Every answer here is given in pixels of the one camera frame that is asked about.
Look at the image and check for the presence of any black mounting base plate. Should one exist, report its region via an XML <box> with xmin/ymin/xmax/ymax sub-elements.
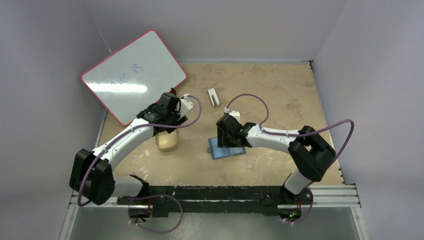
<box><xmin>117</xmin><ymin>185</ymin><xmax>314</xmax><ymax>219</ymax></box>

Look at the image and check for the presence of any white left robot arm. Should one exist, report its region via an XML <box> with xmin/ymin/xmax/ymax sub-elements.
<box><xmin>69</xmin><ymin>92</ymin><xmax>202</xmax><ymax>207</ymax></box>

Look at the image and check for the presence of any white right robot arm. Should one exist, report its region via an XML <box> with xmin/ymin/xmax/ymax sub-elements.
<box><xmin>216</xmin><ymin>113</ymin><xmax>336</xmax><ymax>204</ymax></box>

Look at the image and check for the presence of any pink framed whiteboard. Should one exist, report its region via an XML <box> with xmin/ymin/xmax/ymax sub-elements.
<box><xmin>81</xmin><ymin>30</ymin><xmax>187</xmax><ymax>126</ymax></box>

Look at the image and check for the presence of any aluminium frame rail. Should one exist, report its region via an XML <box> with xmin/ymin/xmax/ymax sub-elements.
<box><xmin>86</xmin><ymin>185</ymin><xmax>362</xmax><ymax>208</ymax></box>

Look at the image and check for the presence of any blue card holder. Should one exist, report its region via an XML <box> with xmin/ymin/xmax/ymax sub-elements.
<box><xmin>207</xmin><ymin>137</ymin><xmax>246</xmax><ymax>160</ymax></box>

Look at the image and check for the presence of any gold oval tin tray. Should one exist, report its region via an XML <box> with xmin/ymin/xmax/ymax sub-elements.
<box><xmin>154</xmin><ymin>130</ymin><xmax>178</xmax><ymax>152</ymax></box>

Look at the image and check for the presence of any white whiteboard eraser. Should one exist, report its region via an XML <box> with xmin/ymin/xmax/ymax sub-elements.
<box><xmin>207</xmin><ymin>88</ymin><xmax>220</xmax><ymax>107</ymax></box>

